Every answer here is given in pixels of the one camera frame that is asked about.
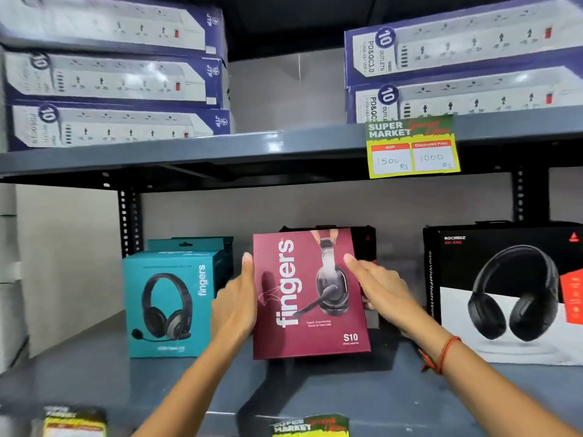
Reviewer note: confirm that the black box with red trim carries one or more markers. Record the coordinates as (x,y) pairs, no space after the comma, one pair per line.
(364,250)

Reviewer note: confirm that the yellow green price tag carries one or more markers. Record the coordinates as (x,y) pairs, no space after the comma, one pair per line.
(412,147)
(312,426)
(75,423)

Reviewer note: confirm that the maroon headset box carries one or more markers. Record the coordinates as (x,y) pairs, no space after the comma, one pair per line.
(309,293)

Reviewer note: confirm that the person's right hand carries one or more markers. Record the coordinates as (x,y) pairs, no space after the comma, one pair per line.
(387,298)

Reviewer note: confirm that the person's right forearm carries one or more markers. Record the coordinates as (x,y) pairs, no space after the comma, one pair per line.
(496,386)

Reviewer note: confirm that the blue white power strip box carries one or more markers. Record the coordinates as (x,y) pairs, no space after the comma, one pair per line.
(114,22)
(464,45)
(118,125)
(464,102)
(114,79)

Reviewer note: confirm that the grey metal shelf rack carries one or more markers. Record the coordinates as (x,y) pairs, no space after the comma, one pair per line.
(182,154)

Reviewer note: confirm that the large black headphone box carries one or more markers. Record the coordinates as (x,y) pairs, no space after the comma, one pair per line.
(505,291)

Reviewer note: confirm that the red thread wristband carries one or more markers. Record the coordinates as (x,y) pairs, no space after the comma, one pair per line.
(439,357)

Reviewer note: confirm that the person's right thumb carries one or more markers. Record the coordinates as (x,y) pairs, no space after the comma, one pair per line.
(357,268)

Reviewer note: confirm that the person's left hand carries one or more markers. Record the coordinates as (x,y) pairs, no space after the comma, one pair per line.
(232,309)

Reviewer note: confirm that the teal headset box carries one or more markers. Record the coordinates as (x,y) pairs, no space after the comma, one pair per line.
(171,304)
(189,244)

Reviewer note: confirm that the person's left thumb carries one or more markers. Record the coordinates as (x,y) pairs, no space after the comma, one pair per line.
(248,273)

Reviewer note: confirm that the person's left forearm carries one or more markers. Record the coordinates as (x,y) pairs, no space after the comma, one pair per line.
(193,386)

